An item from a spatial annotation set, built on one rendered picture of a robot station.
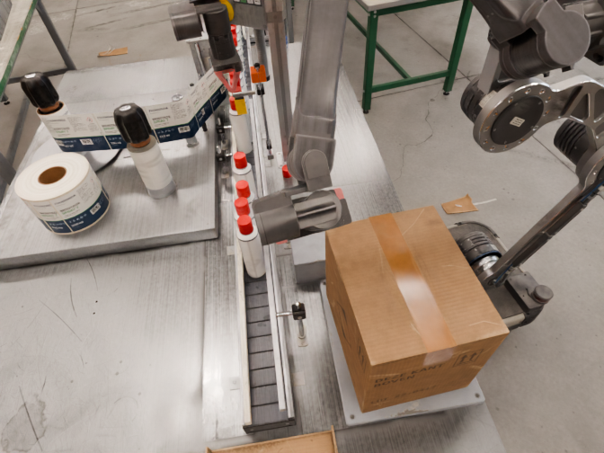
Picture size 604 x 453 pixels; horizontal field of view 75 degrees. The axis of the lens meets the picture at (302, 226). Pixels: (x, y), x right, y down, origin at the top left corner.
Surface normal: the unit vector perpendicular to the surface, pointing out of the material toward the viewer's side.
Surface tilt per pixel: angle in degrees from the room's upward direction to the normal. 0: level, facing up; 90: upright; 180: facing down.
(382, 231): 0
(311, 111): 36
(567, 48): 50
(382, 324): 0
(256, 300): 0
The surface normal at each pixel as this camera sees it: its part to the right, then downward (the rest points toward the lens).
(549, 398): -0.06, -0.64
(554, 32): 0.18, 0.15
